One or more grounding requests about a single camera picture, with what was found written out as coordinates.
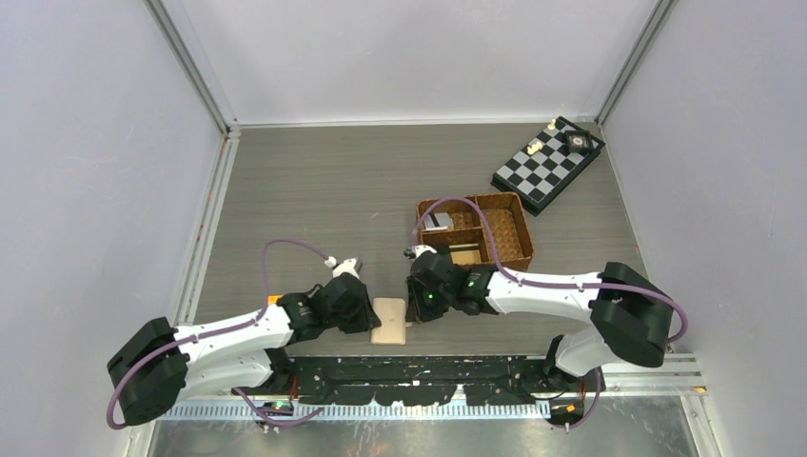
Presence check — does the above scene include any aluminium frame rail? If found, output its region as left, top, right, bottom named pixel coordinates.
left=145, top=1, right=242, bottom=325

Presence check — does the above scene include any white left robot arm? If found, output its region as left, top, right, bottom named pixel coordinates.
left=107, top=273, right=381, bottom=429

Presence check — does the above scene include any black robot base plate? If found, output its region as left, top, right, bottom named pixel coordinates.
left=244, top=355, right=604, bottom=407

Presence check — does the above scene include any woven wicker divided basket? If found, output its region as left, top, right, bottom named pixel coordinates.
left=416, top=192, right=535, bottom=271

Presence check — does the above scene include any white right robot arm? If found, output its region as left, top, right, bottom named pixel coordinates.
left=404, top=245, right=676, bottom=391

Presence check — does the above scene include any black white chessboard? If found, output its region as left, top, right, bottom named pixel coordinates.
left=491, top=116, right=606, bottom=216

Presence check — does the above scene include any small black square box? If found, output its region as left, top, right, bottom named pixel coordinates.
left=564, top=129, right=594, bottom=155

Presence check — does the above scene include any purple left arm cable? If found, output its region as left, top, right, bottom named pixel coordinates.
left=106, top=238, right=339, bottom=431

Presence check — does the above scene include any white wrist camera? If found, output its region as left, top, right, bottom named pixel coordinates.
left=403, top=245, right=437, bottom=260
left=332, top=257, right=363, bottom=279

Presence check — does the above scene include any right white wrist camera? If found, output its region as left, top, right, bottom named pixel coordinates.
left=403, top=245, right=437, bottom=260

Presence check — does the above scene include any beige leather card holder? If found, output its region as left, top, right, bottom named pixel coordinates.
left=370, top=297, right=409, bottom=346

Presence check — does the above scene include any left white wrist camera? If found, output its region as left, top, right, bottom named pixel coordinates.
left=332, top=257, right=363, bottom=279

